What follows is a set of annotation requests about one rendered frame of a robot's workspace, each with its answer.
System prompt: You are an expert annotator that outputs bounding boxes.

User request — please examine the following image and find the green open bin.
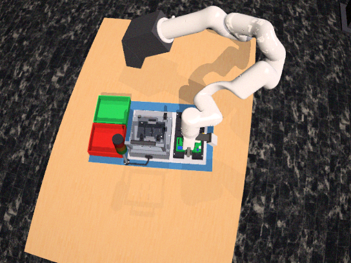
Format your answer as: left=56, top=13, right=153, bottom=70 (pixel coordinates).
left=93, top=95, right=131, bottom=128

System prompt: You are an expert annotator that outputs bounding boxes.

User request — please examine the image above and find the green circuit board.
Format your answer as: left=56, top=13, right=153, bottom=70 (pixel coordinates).
left=176, top=137, right=201, bottom=153

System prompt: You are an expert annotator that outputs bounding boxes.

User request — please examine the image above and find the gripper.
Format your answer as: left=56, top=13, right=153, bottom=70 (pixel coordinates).
left=182, top=136, right=196, bottom=157

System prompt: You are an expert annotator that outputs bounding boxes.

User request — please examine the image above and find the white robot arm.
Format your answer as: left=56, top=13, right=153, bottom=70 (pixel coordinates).
left=157, top=6, right=286, bottom=146

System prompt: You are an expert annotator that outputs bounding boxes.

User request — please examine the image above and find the red open bin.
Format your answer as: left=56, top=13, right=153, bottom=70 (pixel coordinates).
left=87, top=123, right=126, bottom=158

